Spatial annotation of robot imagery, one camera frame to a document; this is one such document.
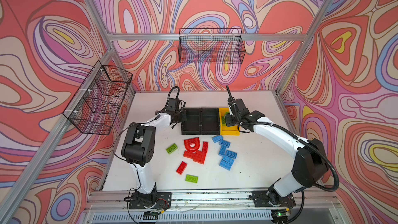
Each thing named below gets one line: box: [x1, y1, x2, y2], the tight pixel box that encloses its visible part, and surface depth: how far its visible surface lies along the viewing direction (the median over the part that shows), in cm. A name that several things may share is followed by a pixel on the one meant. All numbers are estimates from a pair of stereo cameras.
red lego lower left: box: [175, 160, 188, 176], surface depth 84 cm
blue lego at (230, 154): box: [224, 149, 238, 160], surface depth 88 cm
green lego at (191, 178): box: [185, 174, 199, 184], surface depth 82 cm
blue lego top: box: [211, 134, 224, 144], surface depth 95 cm
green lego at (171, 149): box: [165, 143, 178, 155], surface depth 90 cm
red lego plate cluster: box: [182, 150, 207, 165], surface depth 88 cm
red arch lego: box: [183, 136, 201, 152], surface depth 93 cm
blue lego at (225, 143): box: [218, 139, 231, 148], surface depth 93 cm
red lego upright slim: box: [202, 141, 209, 153], surface depth 92 cm
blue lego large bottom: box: [218, 154, 236, 172], surface depth 86 cm
